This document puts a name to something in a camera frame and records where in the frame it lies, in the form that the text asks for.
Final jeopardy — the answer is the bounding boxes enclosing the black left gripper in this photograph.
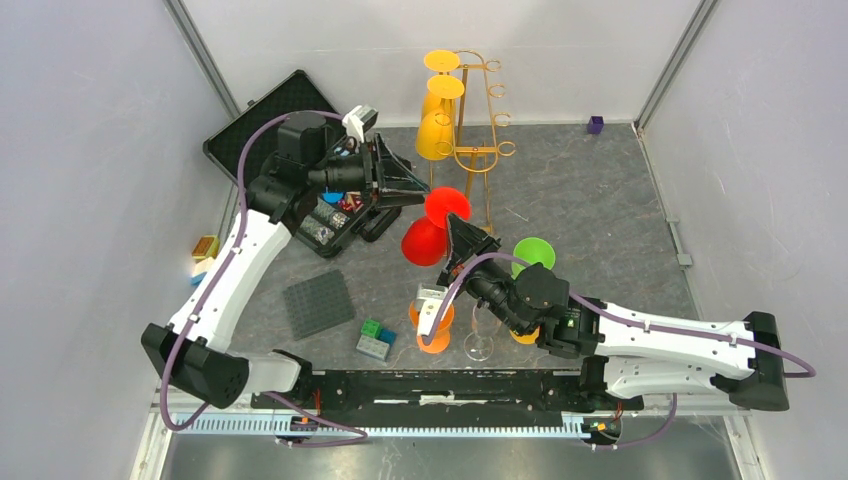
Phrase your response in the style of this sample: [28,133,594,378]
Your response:
[309,133,431,212]

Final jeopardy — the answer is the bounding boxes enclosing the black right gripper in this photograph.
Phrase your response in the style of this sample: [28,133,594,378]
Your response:
[436,212,528,337]

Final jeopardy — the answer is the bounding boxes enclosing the red plastic wine glass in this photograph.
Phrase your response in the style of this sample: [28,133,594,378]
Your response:
[401,187,472,267]

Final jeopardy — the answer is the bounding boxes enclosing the yellow plastic wine glass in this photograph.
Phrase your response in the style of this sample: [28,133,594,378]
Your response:
[509,328,540,345]
[421,49,465,118]
[416,74,465,161]

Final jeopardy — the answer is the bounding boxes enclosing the clear wine glass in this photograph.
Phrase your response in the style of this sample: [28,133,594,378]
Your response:
[463,306,501,362]

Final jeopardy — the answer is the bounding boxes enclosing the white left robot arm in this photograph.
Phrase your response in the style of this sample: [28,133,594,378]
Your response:
[140,105,430,410]

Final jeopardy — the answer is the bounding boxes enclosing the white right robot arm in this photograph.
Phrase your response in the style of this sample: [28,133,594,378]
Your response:
[439,214,789,412]

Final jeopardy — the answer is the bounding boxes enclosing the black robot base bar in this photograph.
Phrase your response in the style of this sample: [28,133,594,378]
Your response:
[283,369,644,428]

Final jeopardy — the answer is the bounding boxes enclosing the green plastic wine glass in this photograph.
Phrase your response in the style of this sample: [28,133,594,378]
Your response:
[512,237,556,270]

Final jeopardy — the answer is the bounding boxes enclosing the green grey blue bricks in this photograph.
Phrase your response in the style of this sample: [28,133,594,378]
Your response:
[355,319,397,362]

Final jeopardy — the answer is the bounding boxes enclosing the grey building baseplate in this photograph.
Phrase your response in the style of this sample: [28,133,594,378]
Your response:
[283,270,355,340]

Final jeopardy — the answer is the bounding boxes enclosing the black poker chip case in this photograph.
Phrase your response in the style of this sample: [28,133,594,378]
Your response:
[202,69,413,260]

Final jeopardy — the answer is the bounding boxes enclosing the purple cube block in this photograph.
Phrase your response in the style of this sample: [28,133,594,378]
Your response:
[586,115,605,135]

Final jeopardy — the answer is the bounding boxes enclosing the yellow orange toy brick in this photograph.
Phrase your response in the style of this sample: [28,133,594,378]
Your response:
[191,235,220,261]

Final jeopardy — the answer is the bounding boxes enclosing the white blue toy brick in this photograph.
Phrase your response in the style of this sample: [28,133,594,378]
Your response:
[190,257,215,285]

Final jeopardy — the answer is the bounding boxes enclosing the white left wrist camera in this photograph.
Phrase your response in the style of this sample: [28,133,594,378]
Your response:
[342,105,379,143]

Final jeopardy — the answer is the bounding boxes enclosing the gold wire wine glass rack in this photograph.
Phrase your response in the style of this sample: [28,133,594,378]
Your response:
[417,49,516,233]

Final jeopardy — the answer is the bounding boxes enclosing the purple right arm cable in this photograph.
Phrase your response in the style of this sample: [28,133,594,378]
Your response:
[421,252,817,452]

